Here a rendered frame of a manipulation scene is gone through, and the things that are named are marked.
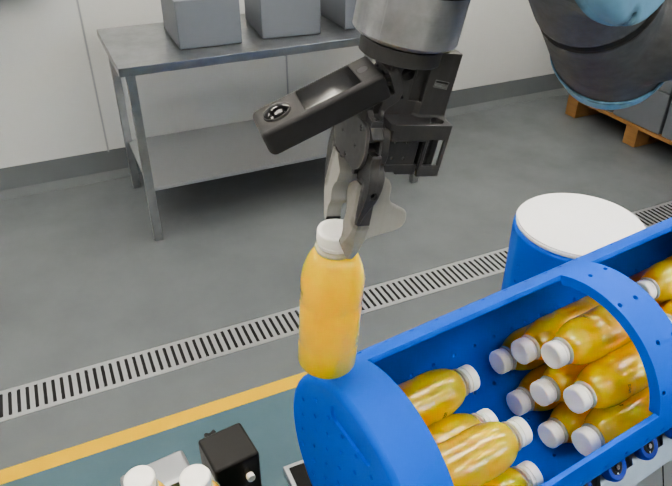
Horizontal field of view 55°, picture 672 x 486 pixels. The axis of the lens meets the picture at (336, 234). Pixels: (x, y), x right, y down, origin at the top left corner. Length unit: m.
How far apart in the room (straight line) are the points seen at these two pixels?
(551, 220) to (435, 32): 1.03
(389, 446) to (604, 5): 0.48
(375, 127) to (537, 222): 0.97
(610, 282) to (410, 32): 0.57
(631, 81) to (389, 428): 0.42
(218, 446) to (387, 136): 0.60
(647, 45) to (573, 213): 1.03
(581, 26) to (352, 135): 0.21
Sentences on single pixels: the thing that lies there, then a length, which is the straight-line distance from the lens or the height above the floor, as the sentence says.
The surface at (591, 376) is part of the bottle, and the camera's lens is 1.00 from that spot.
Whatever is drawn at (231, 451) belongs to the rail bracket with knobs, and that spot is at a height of 1.00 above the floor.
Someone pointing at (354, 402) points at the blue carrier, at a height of 1.23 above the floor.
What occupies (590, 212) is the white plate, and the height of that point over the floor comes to 1.04.
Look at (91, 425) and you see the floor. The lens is 2.51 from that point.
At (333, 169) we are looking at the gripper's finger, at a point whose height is 1.49.
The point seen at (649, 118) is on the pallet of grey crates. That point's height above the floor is 0.22.
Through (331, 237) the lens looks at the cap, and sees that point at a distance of 0.63.
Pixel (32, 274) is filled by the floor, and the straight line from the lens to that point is 3.35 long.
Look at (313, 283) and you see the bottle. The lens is 0.65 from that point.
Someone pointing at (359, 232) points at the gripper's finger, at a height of 1.46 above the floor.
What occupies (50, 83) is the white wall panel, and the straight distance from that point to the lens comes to 3.93.
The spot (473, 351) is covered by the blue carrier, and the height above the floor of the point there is 1.05.
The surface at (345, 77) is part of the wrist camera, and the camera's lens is 0.56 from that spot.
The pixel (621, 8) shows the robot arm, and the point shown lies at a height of 1.68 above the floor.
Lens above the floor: 1.78
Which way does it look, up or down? 32 degrees down
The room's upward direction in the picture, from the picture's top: straight up
